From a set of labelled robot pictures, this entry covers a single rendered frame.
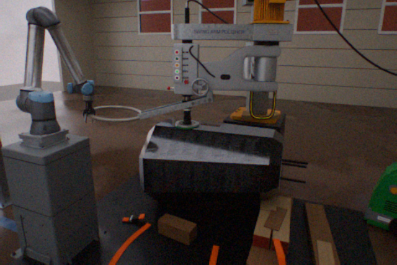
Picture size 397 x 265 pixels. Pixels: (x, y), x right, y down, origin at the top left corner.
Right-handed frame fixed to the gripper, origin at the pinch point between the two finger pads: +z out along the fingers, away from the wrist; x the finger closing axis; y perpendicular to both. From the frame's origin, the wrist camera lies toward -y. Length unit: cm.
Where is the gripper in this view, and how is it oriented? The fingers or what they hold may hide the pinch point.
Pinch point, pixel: (89, 121)
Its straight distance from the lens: 253.0
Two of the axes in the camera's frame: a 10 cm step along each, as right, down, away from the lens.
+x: 8.9, -0.5, 4.6
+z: -0.8, 9.6, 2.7
